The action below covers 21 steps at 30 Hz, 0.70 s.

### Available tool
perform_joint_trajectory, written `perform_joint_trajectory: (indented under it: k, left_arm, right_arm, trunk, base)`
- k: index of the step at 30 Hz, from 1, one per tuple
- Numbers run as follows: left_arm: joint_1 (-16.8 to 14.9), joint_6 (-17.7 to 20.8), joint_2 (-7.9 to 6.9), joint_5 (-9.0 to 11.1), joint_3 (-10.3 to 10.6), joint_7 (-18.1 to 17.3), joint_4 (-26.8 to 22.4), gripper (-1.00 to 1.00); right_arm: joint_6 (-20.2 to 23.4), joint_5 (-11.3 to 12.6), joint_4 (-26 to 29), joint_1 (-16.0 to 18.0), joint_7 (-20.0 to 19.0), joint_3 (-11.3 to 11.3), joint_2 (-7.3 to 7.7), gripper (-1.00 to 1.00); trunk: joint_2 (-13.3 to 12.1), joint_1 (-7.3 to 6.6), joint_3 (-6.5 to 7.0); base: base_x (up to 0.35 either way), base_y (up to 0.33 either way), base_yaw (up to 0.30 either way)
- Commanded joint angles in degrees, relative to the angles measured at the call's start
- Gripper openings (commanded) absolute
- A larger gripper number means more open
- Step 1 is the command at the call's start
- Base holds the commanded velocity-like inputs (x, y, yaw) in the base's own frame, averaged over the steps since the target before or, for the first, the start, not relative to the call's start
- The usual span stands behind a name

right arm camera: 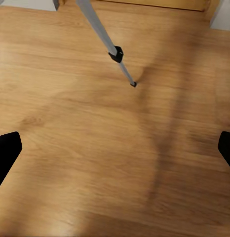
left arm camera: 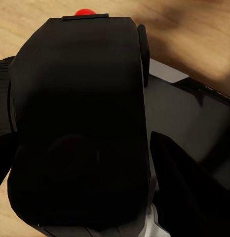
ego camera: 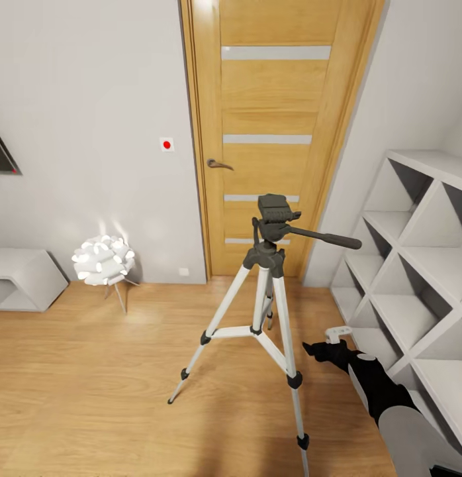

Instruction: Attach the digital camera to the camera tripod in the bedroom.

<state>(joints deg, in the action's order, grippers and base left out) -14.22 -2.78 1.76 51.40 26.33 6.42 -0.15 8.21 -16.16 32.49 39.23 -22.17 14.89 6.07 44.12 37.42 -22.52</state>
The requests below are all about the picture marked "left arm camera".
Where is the digital camera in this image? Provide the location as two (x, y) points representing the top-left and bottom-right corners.
(0, 8), (151, 237)

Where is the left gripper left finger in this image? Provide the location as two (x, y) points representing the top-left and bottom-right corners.
(0, 131), (19, 184)

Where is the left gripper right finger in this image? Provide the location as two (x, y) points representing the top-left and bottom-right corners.
(150, 131), (230, 237)

